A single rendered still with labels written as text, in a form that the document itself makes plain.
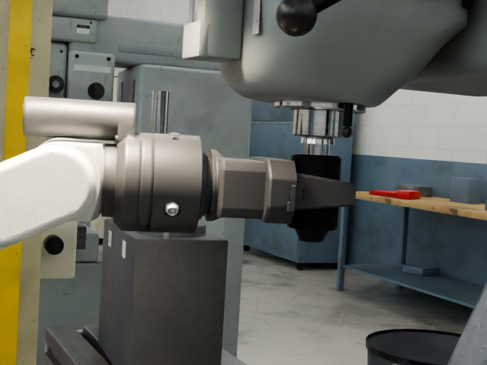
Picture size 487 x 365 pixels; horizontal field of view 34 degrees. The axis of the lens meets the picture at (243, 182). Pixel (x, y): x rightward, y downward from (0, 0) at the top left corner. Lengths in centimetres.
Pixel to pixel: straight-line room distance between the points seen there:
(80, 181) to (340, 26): 24
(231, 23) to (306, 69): 8
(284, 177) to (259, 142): 820
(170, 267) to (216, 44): 39
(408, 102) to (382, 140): 53
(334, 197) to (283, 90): 11
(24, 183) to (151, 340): 39
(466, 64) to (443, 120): 657
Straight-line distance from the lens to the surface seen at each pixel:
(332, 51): 66
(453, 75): 76
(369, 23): 66
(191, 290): 100
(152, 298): 99
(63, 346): 121
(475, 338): 107
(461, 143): 709
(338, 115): 73
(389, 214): 787
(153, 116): 113
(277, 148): 846
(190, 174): 68
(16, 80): 239
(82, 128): 70
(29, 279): 244
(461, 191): 656
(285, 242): 826
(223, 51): 68
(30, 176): 66
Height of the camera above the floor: 127
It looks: 3 degrees down
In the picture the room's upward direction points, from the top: 3 degrees clockwise
